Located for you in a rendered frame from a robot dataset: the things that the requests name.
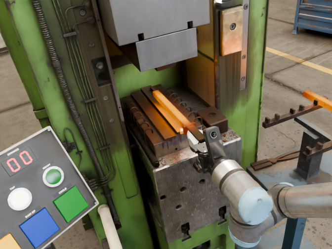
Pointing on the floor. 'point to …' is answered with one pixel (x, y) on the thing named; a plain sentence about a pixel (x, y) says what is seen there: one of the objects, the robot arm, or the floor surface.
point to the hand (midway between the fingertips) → (192, 130)
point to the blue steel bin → (313, 16)
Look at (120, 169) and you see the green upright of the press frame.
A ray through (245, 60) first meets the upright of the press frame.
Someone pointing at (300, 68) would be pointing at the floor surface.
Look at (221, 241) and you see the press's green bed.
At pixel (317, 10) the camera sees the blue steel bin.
